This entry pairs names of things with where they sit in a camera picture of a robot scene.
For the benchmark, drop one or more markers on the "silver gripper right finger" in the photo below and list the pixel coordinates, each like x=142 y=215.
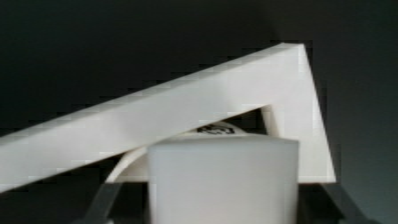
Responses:
x=354 y=216

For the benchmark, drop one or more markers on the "white L-shaped fence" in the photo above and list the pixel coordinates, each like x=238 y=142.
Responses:
x=261 y=82

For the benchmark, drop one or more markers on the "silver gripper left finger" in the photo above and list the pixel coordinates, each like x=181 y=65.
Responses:
x=98 y=212

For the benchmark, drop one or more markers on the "white stool leg with peg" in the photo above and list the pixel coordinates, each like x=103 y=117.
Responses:
x=222 y=181

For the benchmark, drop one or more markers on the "white round stool seat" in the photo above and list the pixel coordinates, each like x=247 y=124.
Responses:
x=130 y=170

